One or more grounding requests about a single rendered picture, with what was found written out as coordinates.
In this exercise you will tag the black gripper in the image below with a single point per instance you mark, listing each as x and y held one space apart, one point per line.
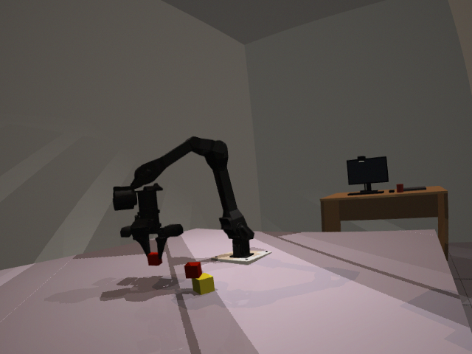
163 233

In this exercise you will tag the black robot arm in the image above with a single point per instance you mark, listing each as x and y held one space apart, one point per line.
233 222

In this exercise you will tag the red cube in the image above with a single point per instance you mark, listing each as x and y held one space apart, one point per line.
193 270
153 259

